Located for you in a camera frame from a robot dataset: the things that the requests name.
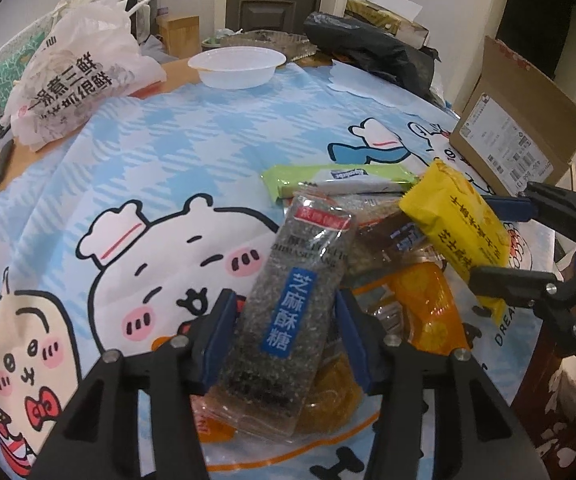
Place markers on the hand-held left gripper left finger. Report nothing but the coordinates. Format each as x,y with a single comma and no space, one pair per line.
220,325

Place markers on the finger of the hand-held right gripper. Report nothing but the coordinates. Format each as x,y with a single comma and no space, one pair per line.
508,282
508,207

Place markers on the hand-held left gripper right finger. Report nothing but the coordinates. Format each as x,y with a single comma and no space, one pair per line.
355,340

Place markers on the yellow snack packet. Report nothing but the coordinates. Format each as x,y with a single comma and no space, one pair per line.
458,220

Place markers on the orange clear snack packet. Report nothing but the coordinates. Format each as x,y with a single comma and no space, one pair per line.
428,310

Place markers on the black sesame candy packet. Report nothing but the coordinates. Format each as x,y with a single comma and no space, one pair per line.
288,280

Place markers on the brown cardboard box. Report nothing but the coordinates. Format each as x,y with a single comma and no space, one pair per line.
513,105

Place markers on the amber clear snack packet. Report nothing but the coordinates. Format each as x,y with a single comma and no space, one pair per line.
333,400

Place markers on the brown clear snack packet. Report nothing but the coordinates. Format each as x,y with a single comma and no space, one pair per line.
373,240

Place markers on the green snack packet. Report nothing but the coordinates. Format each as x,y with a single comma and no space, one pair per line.
298,180

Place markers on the blue cartoon printed tablecloth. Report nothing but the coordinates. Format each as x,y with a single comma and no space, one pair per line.
168,135

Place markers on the black plastic bag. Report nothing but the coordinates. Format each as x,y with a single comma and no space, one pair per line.
368,50

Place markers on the olive cardboard box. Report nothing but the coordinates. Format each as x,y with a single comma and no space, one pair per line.
383,17

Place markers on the white plastic bowl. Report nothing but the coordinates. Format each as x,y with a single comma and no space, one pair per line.
238,67

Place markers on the printed white plastic bag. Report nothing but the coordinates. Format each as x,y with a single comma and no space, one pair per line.
78,75

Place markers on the small wooden box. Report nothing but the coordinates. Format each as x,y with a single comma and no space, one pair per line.
178,35

